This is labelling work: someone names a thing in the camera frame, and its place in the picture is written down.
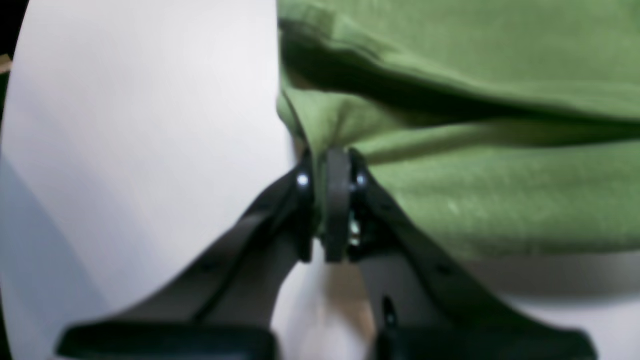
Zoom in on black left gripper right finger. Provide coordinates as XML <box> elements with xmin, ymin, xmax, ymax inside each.
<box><xmin>322</xmin><ymin>148</ymin><xmax>598</xmax><ymax>360</ymax></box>

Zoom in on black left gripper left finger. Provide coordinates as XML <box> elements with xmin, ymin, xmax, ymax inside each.
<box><xmin>55</xmin><ymin>152</ymin><xmax>314</xmax><ymax>360</ymax></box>

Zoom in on green t-shirt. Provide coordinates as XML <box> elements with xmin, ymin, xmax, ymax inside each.
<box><xmin>277</xmin><ymin>0</ymin><xmax>640</xmax><ymax>259</ymax></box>

